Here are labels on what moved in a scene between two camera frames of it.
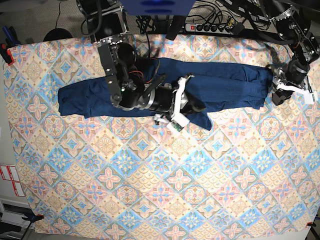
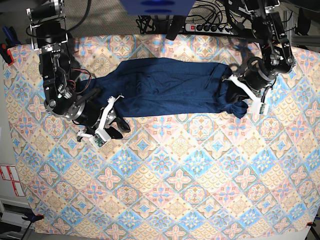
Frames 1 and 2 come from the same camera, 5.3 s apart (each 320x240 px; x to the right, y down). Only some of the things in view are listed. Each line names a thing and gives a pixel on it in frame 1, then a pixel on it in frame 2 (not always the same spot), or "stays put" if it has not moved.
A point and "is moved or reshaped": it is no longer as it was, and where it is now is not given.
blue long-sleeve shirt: [218, 82] is moved or reshaped
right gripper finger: [280, 95] → [234, 94]
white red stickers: [10, 173] stays put
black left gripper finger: [184, 103] → [117, 128]
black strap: [177, 23] stays put
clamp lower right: [312, 224] stays put
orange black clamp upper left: [6, 54] stays put
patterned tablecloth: [255, 168] stays put
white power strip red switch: [197, 27] stays put
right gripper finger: [310, 96] → [257, 106]
